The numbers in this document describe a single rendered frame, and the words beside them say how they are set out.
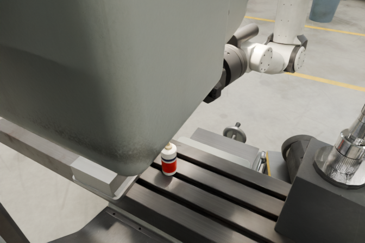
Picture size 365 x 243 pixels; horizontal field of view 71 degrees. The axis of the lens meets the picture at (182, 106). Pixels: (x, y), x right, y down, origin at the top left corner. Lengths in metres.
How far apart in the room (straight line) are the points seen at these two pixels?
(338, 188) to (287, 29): 0.52
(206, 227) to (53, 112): 0.48
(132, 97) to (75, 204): 1.77
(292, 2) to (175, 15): 0.71
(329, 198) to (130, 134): 0.41
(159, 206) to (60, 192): 1.42
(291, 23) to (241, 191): 0.52
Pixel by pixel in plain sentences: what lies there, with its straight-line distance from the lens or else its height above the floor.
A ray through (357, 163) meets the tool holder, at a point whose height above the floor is 1.19.
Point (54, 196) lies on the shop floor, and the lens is 2.01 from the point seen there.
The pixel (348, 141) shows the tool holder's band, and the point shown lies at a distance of 0.49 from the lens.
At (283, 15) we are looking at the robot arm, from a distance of 0.88.
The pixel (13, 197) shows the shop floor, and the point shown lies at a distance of 2.14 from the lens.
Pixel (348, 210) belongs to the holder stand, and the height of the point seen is 1.12.
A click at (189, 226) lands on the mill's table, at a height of 0.96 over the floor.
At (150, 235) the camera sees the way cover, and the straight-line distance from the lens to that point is 0.70.
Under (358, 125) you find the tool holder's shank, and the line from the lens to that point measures 0.48.
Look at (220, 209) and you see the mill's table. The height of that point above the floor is 0.96.
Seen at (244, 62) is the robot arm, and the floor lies 1.25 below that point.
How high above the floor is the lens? 1.51
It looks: 37 degrees down
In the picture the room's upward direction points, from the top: straight up
